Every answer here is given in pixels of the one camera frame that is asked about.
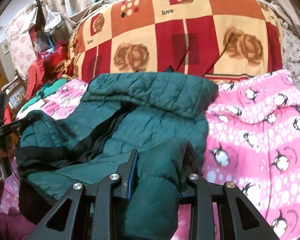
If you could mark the red orange rose blanket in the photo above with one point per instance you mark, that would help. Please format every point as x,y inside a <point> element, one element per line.
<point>221,40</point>

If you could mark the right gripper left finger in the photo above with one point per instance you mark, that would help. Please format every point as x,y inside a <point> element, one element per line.
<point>89,211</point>

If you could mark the green garment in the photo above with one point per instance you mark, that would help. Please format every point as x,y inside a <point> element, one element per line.
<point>46,90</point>

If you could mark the floral white fabric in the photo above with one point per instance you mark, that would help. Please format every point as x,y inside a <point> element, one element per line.
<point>19,40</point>

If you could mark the pink penguin blanket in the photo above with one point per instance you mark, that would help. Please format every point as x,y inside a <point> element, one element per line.
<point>253,140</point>

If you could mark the beige curtain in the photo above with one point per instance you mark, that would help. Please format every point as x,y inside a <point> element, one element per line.
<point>74,12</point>

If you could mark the red clothes pile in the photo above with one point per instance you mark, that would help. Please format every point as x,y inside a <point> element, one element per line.
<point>48,69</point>

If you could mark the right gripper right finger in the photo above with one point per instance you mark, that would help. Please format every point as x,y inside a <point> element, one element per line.
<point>222,209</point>

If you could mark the left hand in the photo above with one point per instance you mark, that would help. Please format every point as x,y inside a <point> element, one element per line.
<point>8,153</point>

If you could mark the dark green puffer jacket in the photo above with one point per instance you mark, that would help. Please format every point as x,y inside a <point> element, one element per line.
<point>158,114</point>

